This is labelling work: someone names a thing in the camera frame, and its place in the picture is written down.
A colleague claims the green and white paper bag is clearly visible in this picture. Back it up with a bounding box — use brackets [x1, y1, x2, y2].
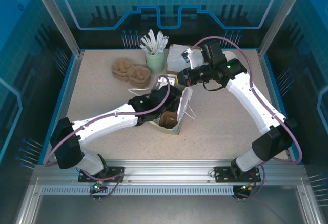
[127, 74, 197, 136]

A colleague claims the brown pulp cup carrier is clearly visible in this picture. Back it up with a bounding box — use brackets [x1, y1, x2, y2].
[111, 58, 151, 84]
[158, 110, 179, 130]
[112, 71, 151, 89]

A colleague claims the cardboard napkin box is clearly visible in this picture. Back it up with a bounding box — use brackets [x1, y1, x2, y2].
[166, 44, 206, 75]

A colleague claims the white paper napkin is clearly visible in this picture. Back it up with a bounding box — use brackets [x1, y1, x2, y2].
[168, 46, 195, 70]

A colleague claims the green straw holder cup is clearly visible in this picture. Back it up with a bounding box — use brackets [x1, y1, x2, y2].
[145, 49, 166, 75]

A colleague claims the white wrapped straw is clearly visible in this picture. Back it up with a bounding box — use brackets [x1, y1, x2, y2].
[140, 35, 154, 55]
[158, 35, 170, 53]
[148, 29, 157, 55]
[139, 43, 152, 55]
[154, 31, 164, 54]

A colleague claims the blue table rim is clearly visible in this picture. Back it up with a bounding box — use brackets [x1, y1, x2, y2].
[38, 47, 303, 165]

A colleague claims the small connector board with LEDs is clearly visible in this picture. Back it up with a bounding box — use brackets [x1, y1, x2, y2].
[239, 182, 257, 192]
[92, 181, 107, 192]

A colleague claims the grey metal lower tray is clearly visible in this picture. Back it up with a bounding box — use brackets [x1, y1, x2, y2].
[14, 177, 323, 224]

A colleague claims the thin black right gripper cable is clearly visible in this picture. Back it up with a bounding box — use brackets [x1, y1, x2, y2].
[203, 80, 224, 92]

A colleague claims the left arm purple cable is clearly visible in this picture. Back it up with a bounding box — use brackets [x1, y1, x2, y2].
[45, 74, 172, 202]

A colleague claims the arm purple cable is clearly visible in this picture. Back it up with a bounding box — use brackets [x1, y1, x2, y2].
[191, 36, 303, 201]
[45, 74, 172, 202]

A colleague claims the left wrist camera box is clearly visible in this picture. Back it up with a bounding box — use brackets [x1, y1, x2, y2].
[152, 76, 170, 91]

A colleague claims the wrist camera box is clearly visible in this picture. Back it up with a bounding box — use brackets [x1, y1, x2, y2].
[152, 76, 170, 91]
[181, 47, 206, 69]

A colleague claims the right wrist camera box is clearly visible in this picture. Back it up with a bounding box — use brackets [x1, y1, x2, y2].
[181, 47, 206, 69]

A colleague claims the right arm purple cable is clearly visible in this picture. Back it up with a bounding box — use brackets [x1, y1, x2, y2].
[191, 36, 303, 201]

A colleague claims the aluminium mounting rail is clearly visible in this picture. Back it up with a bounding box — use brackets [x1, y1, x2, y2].
[33, 158, 310, 187]

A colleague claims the aluminium frame post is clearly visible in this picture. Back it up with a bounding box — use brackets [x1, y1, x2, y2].
[28, 0, 85, 57]
[257, 0, 310, 57]

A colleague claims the slotted grey cable duct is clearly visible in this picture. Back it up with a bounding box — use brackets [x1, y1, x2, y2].
[39, 186, 238, 196]

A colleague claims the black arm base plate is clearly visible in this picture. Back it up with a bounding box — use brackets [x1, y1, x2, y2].
[78, 166, 126, 184]
[214, 166, 262, 184]

